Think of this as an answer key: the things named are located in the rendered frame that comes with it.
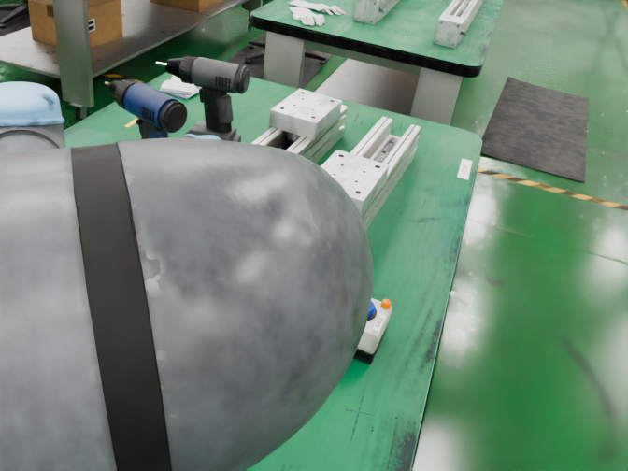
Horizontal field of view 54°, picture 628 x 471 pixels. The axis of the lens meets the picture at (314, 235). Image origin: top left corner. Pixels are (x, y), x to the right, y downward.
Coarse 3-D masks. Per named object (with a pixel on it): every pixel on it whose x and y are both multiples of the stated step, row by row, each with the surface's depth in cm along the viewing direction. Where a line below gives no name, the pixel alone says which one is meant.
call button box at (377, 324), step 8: (376, 304) 93; (376, 312) 91; (384, 312) 92; (368, 320) 90; (376, 320) 90; (384, 320) 90; (368, 328) 88; (376, 328) 89; (384, 328) 92; (368, 336) 88; (376, 336) 88; (360, 344) 89; (368, 344) 89; (376, 344) 89; (360, 352) 90; (368, 352) 90; (376, 352) 92; (360, 360) 91; (368, 360) 90
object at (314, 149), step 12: (336, 120) 145; (276, 132) 133; (324, 132) 139; (336, 132) 150; (264, 144) 128; (276, 144) 134; (288, 144) 135; (300, 144) 130; (312, 144) 134; (324, 144) 143; (312, 156) 137
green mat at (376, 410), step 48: (192, 96) 164; (240, 96) 169; (288, 96) 173; (96, 144) 136; (336, 144) 152; (432, 144) 159; (480, 144) 163; (432, 192) 138; (384, 240) 119; (432, 240) 121; (384, 288) 107; (432, 288) 108; (384, 336) 96; (432, 336) 98; (384, 384) 88; (336, 432) 80; (384, 432) 81
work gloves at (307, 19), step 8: (296, 0) 260; (296, 8) 248; (304, 8) 250; (312, 8) 254; (320, 8) 253; (328, 8) 253; (336, 8) 255; (296, 16) 240; (304, 16) 240; (312, 16) 236; (320, 16) 239; (304, 24) 234; (312, 24) 234; (320, 24) 236
